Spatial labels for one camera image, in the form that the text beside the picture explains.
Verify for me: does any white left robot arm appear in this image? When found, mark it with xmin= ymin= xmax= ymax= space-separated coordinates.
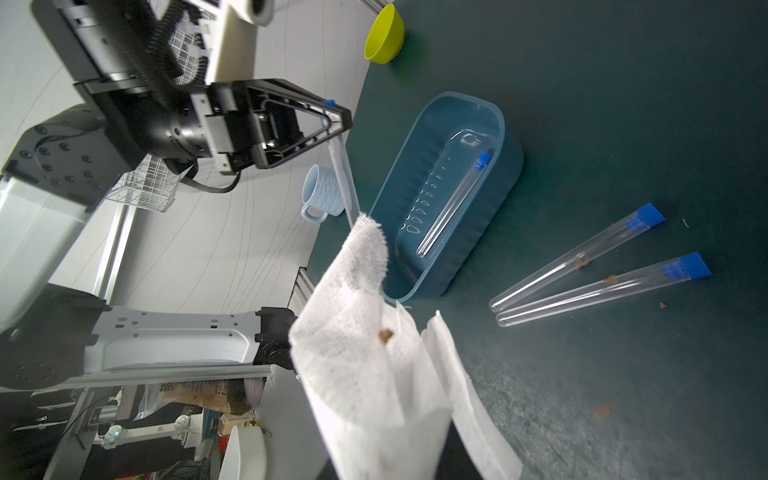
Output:
xmin=1 ymin=1 xmax=353 ymax=390

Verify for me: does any blue plastic tub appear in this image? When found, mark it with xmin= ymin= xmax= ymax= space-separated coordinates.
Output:
xmin=370 ymin=92 xmax=524 ymax=304

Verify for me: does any white gauze wipe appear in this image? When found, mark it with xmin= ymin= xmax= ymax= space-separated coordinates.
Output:
xmin=289 ymin=215 xmax=523 ymax=479

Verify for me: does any white wire basket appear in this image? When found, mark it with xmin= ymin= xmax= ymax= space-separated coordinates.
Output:
xmin=108 ymin=1 xmax=208 ymax=212

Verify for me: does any light blue mug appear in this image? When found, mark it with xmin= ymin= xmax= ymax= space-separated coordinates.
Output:
xmin=300 ymin=164 xmax=345 ymax=223

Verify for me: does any blue capped test tube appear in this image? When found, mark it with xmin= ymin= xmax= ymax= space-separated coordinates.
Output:
xmin=416 ymin=151 xmax=492 ymax=258

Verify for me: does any clear test tube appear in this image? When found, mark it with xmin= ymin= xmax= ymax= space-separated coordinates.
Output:
xmin=496 ymin=252 xmax=712 ymax=327
xmin=489 ymin=203 xmax=666 ymax=313
xmin=324 ymin=100 xmax=360 ymax=227

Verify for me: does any yellow green bowl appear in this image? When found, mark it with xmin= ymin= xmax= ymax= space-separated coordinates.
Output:
xmin=364 ymin=4 xmax=406 ymax=65

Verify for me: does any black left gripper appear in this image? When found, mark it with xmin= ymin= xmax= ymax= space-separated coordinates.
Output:
xmin=161 ymin=79 xmax=353 ymax=175

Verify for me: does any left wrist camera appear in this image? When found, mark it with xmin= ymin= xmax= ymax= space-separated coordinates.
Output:
xmin=195 ymin=0 xmax=275 ymax=84

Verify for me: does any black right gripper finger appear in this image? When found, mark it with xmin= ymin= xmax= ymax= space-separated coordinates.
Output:
xmin=435 ymin=424 xmax=482 ymax=480

